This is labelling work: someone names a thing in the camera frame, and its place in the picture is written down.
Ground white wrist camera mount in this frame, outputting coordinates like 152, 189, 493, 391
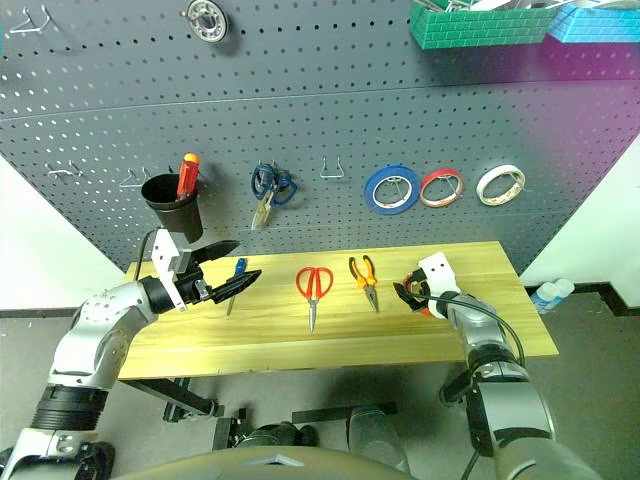
150, 226, 192, 314
418, 251, 462, 320

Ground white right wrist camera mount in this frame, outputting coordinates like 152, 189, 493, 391
418, 251, 462, 320

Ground grey robot torso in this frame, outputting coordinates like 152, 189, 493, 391
97, 443, 422, 480

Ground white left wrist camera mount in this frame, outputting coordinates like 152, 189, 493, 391
150, 226, 192, 314

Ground blue handled scissors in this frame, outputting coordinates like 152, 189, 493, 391
250, 160, 299, 232

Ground white tape roll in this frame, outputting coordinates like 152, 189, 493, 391
475, 163, 527, 207

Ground red handled screwdriver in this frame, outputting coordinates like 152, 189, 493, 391
175, 153, 202, 202

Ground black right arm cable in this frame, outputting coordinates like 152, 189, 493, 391
424, 293, 527, 370

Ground blue brick pattern box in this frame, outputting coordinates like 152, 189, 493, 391
546, 0, 640, 46

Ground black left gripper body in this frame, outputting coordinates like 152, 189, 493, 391
174, 247, 214, 308

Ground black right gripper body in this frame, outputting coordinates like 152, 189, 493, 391
412, 280, 436, 308

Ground dark grey rounded shape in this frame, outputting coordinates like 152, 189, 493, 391
346, 405, 414, 474
233, 421, 319, 449

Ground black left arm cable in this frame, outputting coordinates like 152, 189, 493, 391
136, 228, 162, 281

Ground silver wire hook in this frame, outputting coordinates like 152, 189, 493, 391
8, 4, 52, 36
118, 167, 152, 189
319, 154, 346, 180
46, 161, 85, 180

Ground blue handled screwdriver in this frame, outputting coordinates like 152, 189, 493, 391
225, 257, 249, 317

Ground black plastic cup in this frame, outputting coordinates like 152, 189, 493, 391
140, 172, 205, 244

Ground black metal table leg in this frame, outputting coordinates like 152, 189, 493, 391
118, 376, 249, 449

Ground silver metal bearing ring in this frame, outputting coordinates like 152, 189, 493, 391
186, 0, 231, 44

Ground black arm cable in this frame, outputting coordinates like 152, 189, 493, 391
424, 293, 527, 370
136, 228, 162, 281

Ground red handled scissors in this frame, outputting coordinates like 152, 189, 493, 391
295, 265, 335, 334

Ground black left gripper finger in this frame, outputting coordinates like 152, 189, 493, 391
201, 269, 264, 305
191, 239, 242, 265

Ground green brick pattern box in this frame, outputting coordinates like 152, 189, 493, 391
409, 0, 559, 51

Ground black metal crossbar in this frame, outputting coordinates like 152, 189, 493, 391
291, 401, 399, 427

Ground dark grey perforated pegboard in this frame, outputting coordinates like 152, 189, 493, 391
0, 0, 640, 275

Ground blue tape roll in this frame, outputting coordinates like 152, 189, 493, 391
363, 163, 421, 218

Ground orange black pliers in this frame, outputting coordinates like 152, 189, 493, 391
348, 254, 381, 314

